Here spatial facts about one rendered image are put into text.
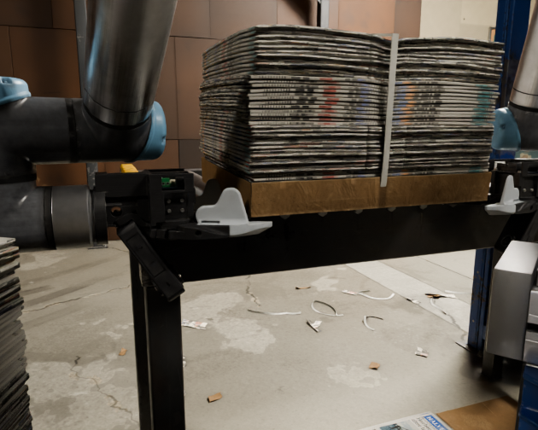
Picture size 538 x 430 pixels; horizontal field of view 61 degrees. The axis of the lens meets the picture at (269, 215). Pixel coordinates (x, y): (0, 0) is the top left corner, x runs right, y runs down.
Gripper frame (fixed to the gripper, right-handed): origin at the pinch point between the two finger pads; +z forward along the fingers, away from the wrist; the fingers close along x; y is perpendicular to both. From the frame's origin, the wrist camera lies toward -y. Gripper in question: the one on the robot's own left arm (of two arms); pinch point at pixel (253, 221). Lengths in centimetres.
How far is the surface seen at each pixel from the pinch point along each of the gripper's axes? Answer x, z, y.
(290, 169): -5.5, 3.1, 7.4
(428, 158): -5.5, 23.7, 8.3
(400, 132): -5.7, 18.8, 11.8
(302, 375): 83, 46, -78
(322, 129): -5.8, 7.1, 12.3
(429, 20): 332, 288, 113
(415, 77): -2.8, 22.8, 19.3
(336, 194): -5.3, 9.7, 3.9
